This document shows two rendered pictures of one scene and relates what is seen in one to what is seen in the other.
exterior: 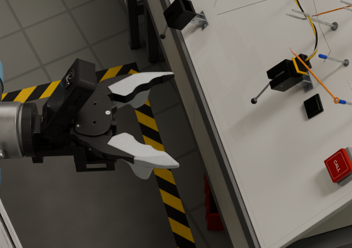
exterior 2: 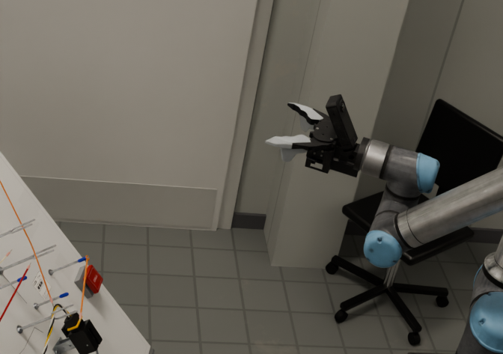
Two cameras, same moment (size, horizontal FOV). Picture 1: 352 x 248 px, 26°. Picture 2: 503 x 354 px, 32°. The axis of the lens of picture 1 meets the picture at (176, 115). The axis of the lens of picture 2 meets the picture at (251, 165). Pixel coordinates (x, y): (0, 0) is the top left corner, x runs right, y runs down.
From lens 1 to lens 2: 2.11 m
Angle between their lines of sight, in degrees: 88
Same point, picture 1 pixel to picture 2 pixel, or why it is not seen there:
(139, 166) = (306, 120)
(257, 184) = not seen: outside the picture
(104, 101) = (316, 133)
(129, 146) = (311, 112)
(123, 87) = (302, 138)
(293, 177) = (108, 336)
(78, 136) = not seen: hidden behind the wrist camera
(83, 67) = (334, 99)
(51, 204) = not seen: outside the picture
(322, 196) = (104, 301)
